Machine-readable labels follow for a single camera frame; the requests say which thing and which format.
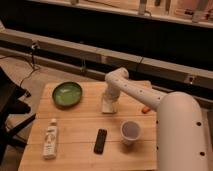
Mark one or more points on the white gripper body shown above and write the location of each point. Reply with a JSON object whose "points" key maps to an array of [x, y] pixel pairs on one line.
{"points": [[112, 92]]}

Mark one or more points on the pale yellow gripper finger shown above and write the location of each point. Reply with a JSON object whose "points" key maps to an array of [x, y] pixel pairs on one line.
{"points": [[114, 106]]}

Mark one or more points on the white sponge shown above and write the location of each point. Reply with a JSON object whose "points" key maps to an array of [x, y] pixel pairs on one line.
{"points": [[106, 106]]}

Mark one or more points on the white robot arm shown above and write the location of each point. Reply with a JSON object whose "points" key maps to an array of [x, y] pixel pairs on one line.
{"points": [[181, 143]]}

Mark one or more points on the green ceramic bowl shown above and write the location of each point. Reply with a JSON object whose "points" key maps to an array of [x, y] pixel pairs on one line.
{"points": [[67, 94]]}

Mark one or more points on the orange carrot toy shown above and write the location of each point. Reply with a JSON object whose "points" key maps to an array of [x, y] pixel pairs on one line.
{"points": [[145, 109]]}

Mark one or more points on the black remote control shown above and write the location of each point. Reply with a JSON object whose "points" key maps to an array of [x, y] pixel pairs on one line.
{"points": [[100, 141]]}

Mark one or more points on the wooden table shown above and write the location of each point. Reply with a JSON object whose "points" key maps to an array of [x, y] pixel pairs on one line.
{"points": [[78, 128]]}

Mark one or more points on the white lotion bottle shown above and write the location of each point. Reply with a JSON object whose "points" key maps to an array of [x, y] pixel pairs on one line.
{"points": [[50, 140]]}

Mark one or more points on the black chair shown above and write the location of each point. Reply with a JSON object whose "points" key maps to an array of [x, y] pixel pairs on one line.
{"points": [[10, 104]]}

